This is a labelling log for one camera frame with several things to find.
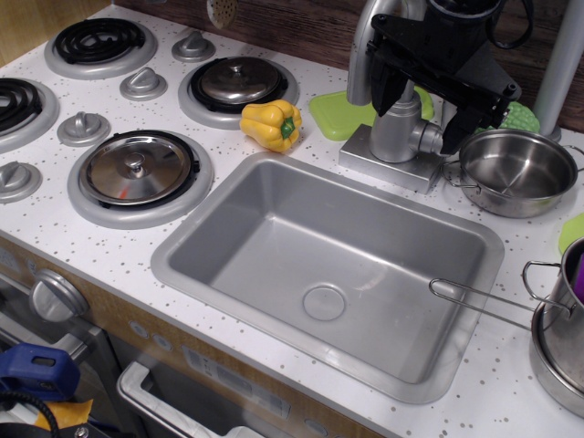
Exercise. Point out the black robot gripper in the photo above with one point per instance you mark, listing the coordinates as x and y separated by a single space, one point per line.
448 52

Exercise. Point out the silver toy faucet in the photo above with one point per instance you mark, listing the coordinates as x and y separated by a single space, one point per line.
400 147

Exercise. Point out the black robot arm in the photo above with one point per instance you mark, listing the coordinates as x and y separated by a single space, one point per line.
448 53

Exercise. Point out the green plastic cutting board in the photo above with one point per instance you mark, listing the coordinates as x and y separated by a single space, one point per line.
336 118

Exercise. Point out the green toy bitter melon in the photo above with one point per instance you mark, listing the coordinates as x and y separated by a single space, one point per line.
520 117

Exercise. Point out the grey vertical pole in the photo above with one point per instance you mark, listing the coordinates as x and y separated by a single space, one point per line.
560 72

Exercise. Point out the yellow toy bell pepper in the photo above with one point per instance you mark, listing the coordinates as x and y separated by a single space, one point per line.
273 125

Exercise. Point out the grey sink basin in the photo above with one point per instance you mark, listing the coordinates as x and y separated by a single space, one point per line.
379 287

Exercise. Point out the steel lid on back burner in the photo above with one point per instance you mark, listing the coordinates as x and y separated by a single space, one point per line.
240 80

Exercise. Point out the steel lid on burner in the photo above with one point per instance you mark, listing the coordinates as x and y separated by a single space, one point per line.
138 167
240 80

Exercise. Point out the light green toy item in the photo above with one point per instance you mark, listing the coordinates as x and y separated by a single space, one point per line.
571 231

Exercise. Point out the back right stove burner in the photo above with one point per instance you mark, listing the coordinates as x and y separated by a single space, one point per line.
211 113

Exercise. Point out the stove burner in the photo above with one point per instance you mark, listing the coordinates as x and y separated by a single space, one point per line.
211 113
149 214

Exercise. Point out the grey stove knob top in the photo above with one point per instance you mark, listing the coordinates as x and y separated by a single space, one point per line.
193 48

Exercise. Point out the grey stove knob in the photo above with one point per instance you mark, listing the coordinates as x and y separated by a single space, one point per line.
193 48
18 181
145 84
83 130

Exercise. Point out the purple toy item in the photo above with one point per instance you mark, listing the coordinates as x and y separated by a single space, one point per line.
578 285

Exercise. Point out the tall steel pot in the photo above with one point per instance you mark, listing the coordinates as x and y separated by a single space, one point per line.
561 325

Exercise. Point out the steel lid on front burner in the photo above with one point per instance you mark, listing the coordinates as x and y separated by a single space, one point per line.
138 167

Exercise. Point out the front right stove burner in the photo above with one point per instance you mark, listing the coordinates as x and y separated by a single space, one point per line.
149 214

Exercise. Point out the back left coil burner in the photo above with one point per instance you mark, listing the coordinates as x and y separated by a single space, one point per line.
100 48

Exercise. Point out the coil burner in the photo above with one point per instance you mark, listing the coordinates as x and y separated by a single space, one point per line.
100 48
28 110

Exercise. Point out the front left coil burner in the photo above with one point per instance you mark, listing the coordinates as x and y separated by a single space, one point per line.
28 110

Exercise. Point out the grey stove knob bottom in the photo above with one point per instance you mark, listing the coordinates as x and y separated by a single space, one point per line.
18 181

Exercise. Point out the grey oven dial knob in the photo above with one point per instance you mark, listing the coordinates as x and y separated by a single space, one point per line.
54 299

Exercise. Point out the blue clamp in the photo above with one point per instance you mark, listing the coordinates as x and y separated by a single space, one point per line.
47 373

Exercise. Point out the yellow tape piece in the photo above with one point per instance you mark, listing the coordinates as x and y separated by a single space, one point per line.
69 413

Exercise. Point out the steel bowl pot with handles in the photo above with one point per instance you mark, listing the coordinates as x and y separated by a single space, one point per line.
513 173

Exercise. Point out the silver oven door handle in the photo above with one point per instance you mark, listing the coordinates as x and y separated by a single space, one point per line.
129 388

